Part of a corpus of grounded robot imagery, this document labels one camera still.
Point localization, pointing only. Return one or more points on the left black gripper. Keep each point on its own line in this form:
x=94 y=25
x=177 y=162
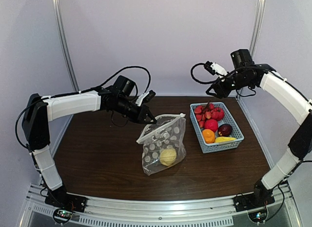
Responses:
x=142 y=113

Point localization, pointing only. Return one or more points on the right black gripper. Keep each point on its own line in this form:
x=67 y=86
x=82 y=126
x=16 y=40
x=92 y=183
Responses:
x=220 y=87

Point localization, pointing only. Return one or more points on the red lychee bunch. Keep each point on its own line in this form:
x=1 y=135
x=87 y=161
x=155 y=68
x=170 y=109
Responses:
x=204 y=113

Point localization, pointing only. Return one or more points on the red fake apple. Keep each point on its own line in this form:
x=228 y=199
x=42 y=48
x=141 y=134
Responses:
x=218 y=113
x=211 y=124

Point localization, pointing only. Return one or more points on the clear polka dot zip bag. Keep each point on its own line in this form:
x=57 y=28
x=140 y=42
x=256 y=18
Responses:
x=167 y=133

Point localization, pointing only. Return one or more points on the light blue plastic basket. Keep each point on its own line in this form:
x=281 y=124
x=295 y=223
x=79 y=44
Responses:
x=228 y=119

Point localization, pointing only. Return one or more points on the purple fake fruit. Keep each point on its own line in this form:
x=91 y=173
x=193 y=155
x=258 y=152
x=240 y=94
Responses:
x=225 y=130

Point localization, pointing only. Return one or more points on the pale yellow fake pear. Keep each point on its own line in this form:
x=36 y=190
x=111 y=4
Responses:
x=167 y=156

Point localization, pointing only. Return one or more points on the orange fake orange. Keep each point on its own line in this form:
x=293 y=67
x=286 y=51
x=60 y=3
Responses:
x=208 y=136

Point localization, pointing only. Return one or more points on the yellow fake lemon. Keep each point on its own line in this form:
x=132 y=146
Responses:
x=224 y=139

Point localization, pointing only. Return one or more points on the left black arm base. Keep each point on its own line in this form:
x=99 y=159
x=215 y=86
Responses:
x=66 y=204

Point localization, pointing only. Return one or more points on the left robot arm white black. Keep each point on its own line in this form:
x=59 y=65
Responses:
x=45 y=119

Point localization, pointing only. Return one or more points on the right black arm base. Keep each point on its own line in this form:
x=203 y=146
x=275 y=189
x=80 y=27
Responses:
x=255 y=204

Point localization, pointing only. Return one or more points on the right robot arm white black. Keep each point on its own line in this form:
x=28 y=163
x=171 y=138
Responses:
x=246 y=73

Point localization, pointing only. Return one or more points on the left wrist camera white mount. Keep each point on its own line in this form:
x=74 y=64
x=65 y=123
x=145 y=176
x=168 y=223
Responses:
x=145 y=98

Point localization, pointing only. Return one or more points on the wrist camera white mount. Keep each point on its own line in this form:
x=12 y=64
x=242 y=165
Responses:
x=215 y=69
x=145 y=98

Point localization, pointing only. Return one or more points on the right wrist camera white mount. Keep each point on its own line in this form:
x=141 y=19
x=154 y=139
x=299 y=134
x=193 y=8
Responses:
x=215 y=69

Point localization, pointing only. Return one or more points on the right aluminium frame post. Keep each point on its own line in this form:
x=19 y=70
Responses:
x=258 y=20

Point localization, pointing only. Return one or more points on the aluminium frame post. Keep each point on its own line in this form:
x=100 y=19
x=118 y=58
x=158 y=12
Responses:
x=258 y=20
x=64 y=44

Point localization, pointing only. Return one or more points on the left aluminium frame post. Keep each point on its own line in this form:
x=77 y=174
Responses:
x=64 y=44

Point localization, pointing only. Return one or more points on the front aluminium rail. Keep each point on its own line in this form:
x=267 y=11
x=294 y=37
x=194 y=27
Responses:
x=214 y=212

